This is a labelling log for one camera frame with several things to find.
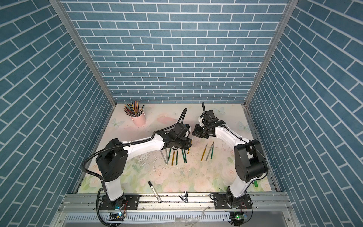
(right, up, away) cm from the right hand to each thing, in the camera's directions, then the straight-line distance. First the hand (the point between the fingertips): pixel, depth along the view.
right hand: (193, 133), depth 90 cm
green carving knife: (+13, -13, +3) cm, 18 cm away
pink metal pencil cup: (-39, +8, +12) cm, 41 cm away
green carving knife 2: (-16, -13, +2) cm, 20 cm away
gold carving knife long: (-13, -16, -1) cm, 20 cm away
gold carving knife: (+7, -13, +3) cm, 15 cm away
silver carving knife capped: (+11, -13, +3) cm, 17 cm away
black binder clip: (-6, -33, -14) cm, 36 cm away
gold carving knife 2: (-3, -11, -5) cm, 12 cm away
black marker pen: (-25, -27, -11) cm, 39 cm away
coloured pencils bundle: (-43, +16, +9) cm, 47 cm away
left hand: (+1, -8, -4) cm, 9 cm away
